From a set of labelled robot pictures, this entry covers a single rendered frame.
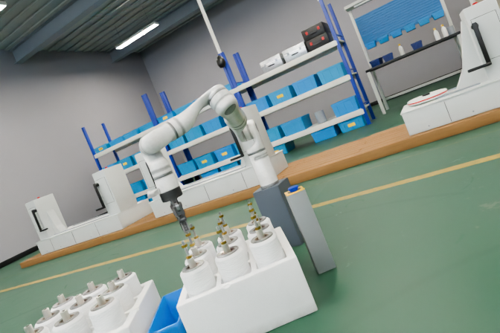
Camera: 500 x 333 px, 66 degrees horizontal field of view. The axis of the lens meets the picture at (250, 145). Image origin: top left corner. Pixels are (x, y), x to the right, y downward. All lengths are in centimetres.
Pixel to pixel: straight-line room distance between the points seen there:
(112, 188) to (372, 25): 493
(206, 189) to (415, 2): 480
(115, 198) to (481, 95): 375
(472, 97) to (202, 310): 245
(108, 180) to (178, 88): 711
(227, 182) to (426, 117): 183
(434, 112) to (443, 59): 637
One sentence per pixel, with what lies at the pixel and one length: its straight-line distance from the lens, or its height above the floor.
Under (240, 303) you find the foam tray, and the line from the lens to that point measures 124.
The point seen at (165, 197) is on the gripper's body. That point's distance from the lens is 133.
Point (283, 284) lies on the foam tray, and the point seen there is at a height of 12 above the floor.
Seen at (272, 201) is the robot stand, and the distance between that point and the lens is 180.
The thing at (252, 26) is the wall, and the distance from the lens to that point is 1035.
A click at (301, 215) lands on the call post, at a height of 23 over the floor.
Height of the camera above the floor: 59
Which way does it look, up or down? 2 degrees down
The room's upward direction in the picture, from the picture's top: 22 degrees counter-clockwise
